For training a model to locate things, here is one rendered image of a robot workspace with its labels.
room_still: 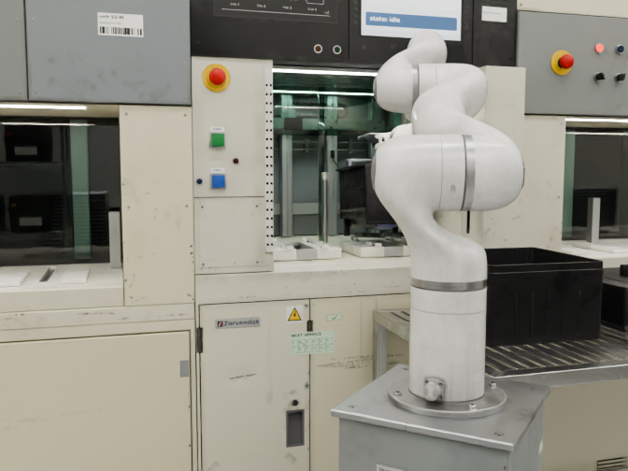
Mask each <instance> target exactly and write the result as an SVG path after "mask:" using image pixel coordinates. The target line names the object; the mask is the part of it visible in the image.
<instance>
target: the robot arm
mask: <svg viewBox="0 0 628 471"><path fill-rule="evenodd" d="M446 60H447V47H446V43H445V41H444V39H443V38H442V37H441V36H440V35H439V34H438V33H437V32H435V31H433V30H422V31H420V32H418V33H417V34H415V35H414V36H413V37H412V38H411V40H410V41H409V43H408V46H407V49H406V50H403V51H401V52H399V53H397V54H396V55H394V56H393V57H392V58H391V59H389V60H388V61H387V62H386V63H385V64H384V65H383V66H382V67H381V68H380V70H379V71H378V72H377V74H376V77H375V79H374V84H373V93H374V97H375V99H376V101H377V103H378V105H379V106H380V107H382V108H383V109H385V110H388V111H390V112H395V113H404V114H405V116H406V117H407V118H408V119H409V120H410V121H411V123H410V124H404V125H399V126H397V127H395V128H394V129H393V130H392V132H389V133H383V134H377V135H375V137H373V138H372V139H367V143H372V145H373V148H375V150H376V153H375V156H373V159H372V160H373V161H372V164H371V179H372V184H373V189H374V190H375V192H376V194H377V196H378V199H379V200H380V202H381V203H382V205H383V206H385V208H386V209H387V210H388V212H389V213H390V214H391V216H392V217H393V219H394V220H395V222H396V223H397V224H398V226H399V227H400V229H401V231H402V232H403V234H404V236H405V238H406V240H407V244H408V249H409V254H410V335H409V376H408V377H404V378H400V379H397V380H395V381H394V382H392V383H391V384H390V385H389V387H388V398H389V399H390V401H391V402H392V403H394V404H395V405H396V406H398V407H400V408H402V409H405V410H407V411H410V412H414V413H417V414H422V415H425V416H431V417H438V418H448V419H468V418H477V417H483V416H488V415H492V414H494V413H496V412H498V411H500V410H502V409H503V408H504V407H505V406H506V404H507V395H506V393H505V391H503V390H502V389H501V388H500V387H498V386H496V383H495V382H488V381H485V380H484V378H485V341H486V302H487V257H486V252H485V250H484V248H482V247H481V246H480V244H479V243H477V242H476V241H473V240H471V239H469V238H467V237H464V236H462V235H458V234H455V233H453V232H452V231H449V230H447V229H445V228H443V227H442V226H440V225H439V224H438V223H437V222H436V221H435V219H434V217H433V213H434V212H435V211H487V210H496V209H499V208H502V207H506V206H508V205H509V204H511V203H512V202H513V201H515V200H516V198H517V197H518V196H519V195H520V193H521V189H522V187H524V177H525V165H524V162H523V159H522V155H521V153H520V151H519V149H518V147H517V146H516V145H515V143H514V142H513V141H512V140H511V139H510V138H509V137H508V136H506V135H505V134H503V133H502V132H500V131H499V130H497V129H495V128H493V127H491V126H490V125H488V124H486V123H484V122H482V121H478V120H476V119H474V117H475V116H476V115H477V114H478V113H479V112H480V111H481V109H482V108H483V106H484V104H485V101H486V97H487V94H488V81H487V79H486V77H485V75H484V73H483V72H482V71H481V70H480V69H479V68H478V67H476V66H473V65H471V64H445V62H446Z"/></svg>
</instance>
